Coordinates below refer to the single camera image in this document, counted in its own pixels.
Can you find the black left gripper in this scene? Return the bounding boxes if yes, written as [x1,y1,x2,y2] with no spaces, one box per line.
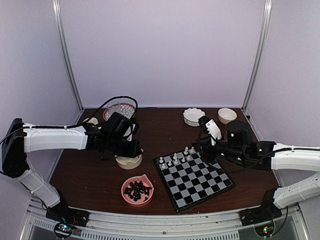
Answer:
[106,135,142,159]

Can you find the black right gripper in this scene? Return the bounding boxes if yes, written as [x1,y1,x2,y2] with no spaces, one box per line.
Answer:
[191,135,246,164]

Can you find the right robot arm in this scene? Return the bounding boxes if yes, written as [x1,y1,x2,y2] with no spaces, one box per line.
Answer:
[197,115,320,221]

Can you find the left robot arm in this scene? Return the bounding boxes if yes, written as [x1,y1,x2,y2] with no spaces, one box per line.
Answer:
[0,112,142,222]

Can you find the black chess pieces pile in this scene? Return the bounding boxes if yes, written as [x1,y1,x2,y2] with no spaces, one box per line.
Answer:
[124,181,152,202]

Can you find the white textured ceramic mug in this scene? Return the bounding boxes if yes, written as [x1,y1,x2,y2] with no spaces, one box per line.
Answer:
[83,117,99,125]

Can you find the cream bowl with spout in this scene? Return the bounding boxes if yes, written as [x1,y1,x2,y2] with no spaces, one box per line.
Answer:
[115,154,143,170]

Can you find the small cream bowl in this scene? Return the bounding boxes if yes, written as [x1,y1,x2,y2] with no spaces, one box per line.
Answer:
[217,107,238,125]

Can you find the patterned saucer plate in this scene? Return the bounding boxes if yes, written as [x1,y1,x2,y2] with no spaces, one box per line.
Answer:
[102,102,136,121]

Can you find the clear glass tumbler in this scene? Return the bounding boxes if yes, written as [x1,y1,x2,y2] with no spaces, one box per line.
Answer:
[106,100,121,115]

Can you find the white scalloped bowl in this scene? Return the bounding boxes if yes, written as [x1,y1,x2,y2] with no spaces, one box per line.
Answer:
[182,107,206,127]

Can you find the pink bowl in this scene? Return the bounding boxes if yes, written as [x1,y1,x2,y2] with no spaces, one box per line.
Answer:
[121,174,154,207]

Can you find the black and white chessboard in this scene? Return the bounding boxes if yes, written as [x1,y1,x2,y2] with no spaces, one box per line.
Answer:
[153,147,236,213]

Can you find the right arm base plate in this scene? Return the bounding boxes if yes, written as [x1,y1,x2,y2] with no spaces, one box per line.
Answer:
[239,203,282,226]

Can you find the aluminium frame post right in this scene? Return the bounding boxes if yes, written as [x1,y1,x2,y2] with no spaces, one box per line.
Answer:
[241,0,273,112]

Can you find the aluminium frame post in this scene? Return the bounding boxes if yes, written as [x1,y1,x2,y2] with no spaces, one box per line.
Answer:
[241,0,273,112]
[52,0,84,112]

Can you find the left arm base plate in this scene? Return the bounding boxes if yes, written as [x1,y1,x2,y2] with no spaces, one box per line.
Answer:
[45,204,90,227]

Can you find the aluminium front rail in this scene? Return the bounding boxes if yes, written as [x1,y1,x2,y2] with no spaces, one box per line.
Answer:
[17,197,311,240]

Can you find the aluminium frame post left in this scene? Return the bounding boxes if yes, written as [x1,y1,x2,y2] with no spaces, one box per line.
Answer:
[52,0,84,112]

